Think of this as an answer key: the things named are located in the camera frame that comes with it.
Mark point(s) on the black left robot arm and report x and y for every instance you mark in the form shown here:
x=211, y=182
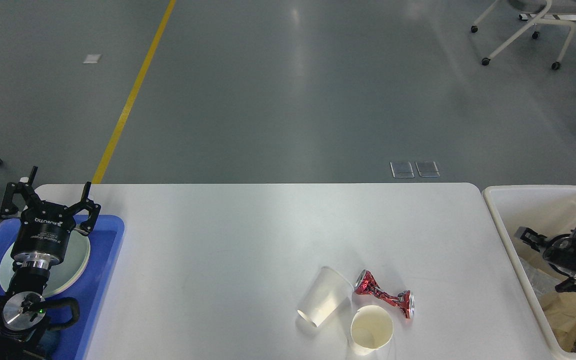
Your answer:
x=26, y=315

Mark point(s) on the tipped white paper cup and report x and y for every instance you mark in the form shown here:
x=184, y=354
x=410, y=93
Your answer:
x=326, y=293

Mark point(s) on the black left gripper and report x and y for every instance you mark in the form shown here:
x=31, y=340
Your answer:
x=43, y=240

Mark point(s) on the floor outlet cover right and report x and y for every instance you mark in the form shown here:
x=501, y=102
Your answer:
x=427, y=169

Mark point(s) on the light green plate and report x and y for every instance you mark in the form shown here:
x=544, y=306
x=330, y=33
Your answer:
x=62, y=276

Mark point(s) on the brown paper bag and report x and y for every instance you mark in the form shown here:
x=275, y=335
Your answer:
x=560, y=311

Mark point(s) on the floor outlet cover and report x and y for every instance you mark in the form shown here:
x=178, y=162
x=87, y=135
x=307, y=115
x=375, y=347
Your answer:
x=402, y=170
x=427, y=169

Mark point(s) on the white office chair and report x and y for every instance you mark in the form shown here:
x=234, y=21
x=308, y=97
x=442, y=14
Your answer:
x=540, y=12

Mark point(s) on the floor outlet cover left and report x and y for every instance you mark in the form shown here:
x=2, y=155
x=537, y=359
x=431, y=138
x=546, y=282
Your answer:
x=402, y=170

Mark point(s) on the blue plastic tray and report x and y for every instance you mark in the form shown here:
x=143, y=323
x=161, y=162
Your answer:
x=89, y=289

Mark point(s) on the white plastic bin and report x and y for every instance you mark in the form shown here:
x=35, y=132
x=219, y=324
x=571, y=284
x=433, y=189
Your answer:
x=548, y=210

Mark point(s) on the silver foil bag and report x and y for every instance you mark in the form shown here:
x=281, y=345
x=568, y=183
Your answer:
x=541, y=282

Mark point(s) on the upright white paper cup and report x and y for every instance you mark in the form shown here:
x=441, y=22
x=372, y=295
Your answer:
x=371, y=329

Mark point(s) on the red foil wrapper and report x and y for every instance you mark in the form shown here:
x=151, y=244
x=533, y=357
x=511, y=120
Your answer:
x=366, y=285

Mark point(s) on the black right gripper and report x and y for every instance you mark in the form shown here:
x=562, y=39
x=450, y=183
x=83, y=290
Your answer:
x=558, y=252

